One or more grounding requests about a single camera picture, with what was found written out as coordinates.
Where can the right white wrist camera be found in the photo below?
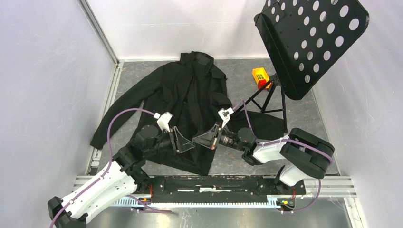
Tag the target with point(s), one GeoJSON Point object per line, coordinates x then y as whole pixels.
{"type": "Point", "coordinates": [225, 115]}

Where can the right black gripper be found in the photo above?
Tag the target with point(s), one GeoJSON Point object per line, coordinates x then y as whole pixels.
{"type": "Point", "coordinates": [210, 136]}

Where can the black perforated music stand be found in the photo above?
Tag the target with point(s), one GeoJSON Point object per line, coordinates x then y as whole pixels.
{"type": "Point", "coordinates": [304, 38]}

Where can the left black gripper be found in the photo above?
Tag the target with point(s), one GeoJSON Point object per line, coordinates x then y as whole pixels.
{"type": "Point", "coordinates": [179, 143]}

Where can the black zip jacket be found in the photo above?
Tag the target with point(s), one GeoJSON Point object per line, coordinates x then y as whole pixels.
{"type": "Point", "coordinates": [193, 90]}

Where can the aluminium frame rail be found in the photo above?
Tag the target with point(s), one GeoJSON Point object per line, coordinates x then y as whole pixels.
{"type": "Point", "coordinates": [327, 187]}

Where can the white slotted cable duct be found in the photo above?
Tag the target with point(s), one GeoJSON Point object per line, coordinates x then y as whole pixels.
{"type": "Point", "coordinates": [270, 202]}

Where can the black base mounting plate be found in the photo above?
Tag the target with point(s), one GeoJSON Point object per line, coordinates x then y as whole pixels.
{"type": "Point", "coordinates": [207, 197]}

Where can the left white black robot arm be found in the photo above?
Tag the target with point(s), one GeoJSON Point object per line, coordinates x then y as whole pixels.
{"type": "Point", "coordinates": [122, 176]}

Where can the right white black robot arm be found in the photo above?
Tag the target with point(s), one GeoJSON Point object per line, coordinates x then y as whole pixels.
{"type": "Point", "coordinates": [308, 156]}

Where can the yellow and red toy block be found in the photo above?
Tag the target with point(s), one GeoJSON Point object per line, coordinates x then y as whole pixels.
{"type": "Point", "coordinates": [260, 76]}

